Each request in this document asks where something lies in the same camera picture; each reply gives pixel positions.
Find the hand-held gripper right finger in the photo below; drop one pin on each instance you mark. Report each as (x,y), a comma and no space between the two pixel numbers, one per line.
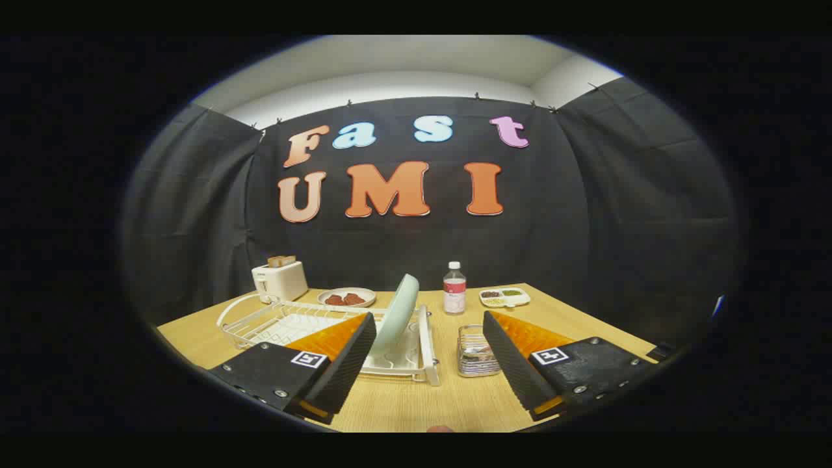
(513,364)

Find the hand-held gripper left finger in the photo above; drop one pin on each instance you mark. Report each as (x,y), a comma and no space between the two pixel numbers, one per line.
(344,364)

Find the pale green plate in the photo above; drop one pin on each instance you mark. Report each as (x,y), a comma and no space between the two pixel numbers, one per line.
(398,312)

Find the white divided condiment dish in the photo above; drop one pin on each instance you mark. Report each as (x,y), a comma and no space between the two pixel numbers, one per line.
(504,298)

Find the white round plate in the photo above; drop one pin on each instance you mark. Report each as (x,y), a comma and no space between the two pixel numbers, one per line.
(370,298)

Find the brown meat piece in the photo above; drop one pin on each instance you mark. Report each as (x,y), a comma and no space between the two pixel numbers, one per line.
(334,300)
(354,299)

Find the clear plastic bottle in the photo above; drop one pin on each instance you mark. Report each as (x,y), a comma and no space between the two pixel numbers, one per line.
(454,292)

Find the white toaster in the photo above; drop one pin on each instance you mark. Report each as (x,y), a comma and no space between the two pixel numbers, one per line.
(283,283)

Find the toast slices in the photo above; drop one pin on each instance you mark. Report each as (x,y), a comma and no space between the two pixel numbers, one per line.
(281,260)

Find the black backdrop cloth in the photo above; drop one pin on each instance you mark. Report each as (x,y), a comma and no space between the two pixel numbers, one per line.
(422,247)

